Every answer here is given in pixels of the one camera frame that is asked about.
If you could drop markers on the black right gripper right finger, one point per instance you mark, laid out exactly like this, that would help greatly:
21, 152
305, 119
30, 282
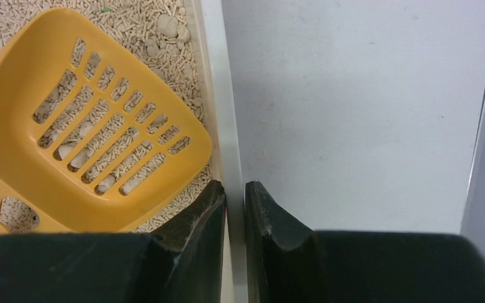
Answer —
289, 262

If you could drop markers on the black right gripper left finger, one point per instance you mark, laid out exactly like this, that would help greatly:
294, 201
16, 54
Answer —
181, 261

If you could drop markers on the yellow slotted litter scoop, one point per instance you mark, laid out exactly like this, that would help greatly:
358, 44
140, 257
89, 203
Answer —
42, 69

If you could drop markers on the white plastic litter tray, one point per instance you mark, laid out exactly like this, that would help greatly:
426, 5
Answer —
208, 35

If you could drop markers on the beige cat litter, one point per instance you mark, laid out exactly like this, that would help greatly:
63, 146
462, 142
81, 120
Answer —
157, 34

